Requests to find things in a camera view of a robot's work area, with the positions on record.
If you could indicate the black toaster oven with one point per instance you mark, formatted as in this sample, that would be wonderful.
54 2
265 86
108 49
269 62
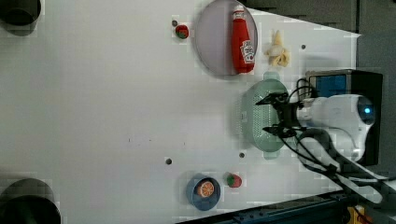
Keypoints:
348 81

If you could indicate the black cylinder post lower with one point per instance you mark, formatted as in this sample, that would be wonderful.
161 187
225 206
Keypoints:
29 201

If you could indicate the lavender round plate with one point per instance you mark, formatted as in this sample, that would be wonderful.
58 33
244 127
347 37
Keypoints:
213 36

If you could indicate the blue bowl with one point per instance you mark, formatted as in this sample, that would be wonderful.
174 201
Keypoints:
202 204

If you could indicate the orange slice toy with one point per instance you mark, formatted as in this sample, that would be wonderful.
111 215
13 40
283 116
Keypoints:
205 189

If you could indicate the peeled toy banana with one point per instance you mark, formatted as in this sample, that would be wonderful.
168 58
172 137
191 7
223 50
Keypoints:
277 54

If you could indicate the small red toy tomato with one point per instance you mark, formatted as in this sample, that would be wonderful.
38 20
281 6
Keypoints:
182 31

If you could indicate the red ketchup bottle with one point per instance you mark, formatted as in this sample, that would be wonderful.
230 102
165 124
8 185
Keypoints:
243 53

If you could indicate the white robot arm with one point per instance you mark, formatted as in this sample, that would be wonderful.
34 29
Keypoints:
330 136

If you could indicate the red toy strawberry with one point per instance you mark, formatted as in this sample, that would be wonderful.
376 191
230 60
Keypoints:
234 181

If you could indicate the black cylinder post upper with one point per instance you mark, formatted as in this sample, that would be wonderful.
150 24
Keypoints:
20 12

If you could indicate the green plastic strainer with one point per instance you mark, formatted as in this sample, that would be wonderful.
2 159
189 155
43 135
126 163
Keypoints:
255 117

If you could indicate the black cylinder post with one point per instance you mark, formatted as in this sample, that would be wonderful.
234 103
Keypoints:
29 201
20 12

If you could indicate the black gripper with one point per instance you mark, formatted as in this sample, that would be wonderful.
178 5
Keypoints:
286 113

